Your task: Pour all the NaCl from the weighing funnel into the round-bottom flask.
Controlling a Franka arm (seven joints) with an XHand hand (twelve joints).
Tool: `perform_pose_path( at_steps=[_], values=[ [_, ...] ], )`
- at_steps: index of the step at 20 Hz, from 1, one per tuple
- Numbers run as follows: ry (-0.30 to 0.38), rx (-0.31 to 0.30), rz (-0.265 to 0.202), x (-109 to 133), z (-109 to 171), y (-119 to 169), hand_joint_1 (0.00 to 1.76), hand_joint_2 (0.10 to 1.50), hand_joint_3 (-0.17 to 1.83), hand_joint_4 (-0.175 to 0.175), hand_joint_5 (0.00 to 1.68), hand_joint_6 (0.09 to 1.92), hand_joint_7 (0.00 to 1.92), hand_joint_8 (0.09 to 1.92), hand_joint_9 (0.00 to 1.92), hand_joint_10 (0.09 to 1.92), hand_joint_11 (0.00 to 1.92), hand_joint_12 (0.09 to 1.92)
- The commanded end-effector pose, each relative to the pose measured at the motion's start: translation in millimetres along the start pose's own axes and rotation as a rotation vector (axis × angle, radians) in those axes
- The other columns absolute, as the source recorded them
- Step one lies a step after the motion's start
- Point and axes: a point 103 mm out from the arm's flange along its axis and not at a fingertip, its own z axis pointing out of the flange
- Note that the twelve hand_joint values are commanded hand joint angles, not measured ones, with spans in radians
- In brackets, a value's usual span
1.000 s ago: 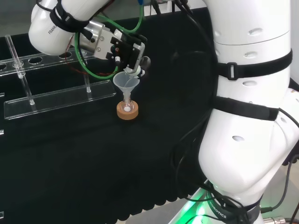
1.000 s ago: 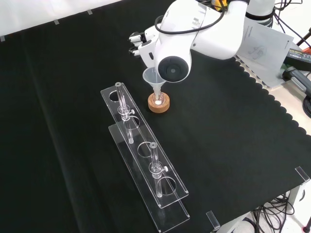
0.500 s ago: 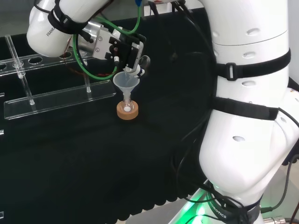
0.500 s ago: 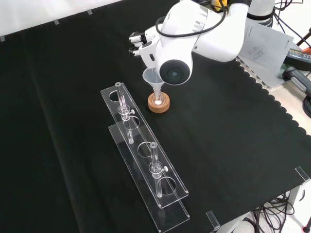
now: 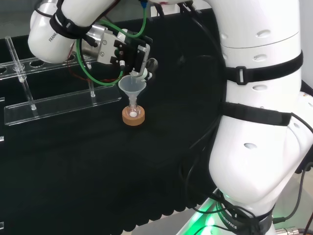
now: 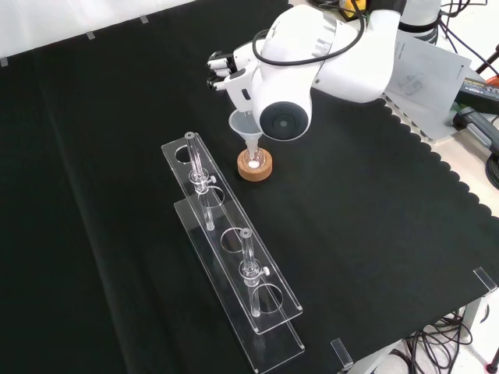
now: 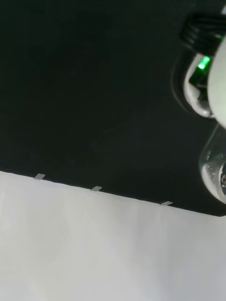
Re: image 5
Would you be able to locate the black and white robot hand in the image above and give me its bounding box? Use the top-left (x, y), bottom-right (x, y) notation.
top-left (97, 29), bottom-right (159, 83)

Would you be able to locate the black cable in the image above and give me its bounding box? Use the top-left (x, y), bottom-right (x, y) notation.
top-left (178, 4), bottom-right (229, 216)

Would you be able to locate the clear acrylic funnel stand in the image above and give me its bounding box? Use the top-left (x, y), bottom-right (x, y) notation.
top-left (0, 36), bottom-right (122, 127)

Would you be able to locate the thin red wire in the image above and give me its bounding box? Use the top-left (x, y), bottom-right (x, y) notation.
top-left (67, 65), bottom-right (122, 83)

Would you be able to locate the green cable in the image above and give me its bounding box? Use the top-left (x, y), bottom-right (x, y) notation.
top-left (76, 0), bottom-right (148, 86)

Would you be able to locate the black bench cloth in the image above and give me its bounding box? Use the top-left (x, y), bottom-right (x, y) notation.
top-left (0, 7), bottom-right (229, 235)

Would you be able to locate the clear glass weighing funnel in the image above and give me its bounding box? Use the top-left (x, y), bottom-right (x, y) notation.
top-left (129, 58), bottom-right (159, 83)

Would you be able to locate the translucent plastic funnel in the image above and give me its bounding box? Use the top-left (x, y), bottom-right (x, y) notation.
top-left (118, 75), bottom-right (147, 105)

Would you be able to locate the cork ring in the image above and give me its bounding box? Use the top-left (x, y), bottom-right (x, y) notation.
top-left (122, 106), bottom-right (146, 127)

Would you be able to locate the small glass round-bottom flask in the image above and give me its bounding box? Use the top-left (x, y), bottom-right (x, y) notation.
top-left (127, 96), bottom-right (141, 119)

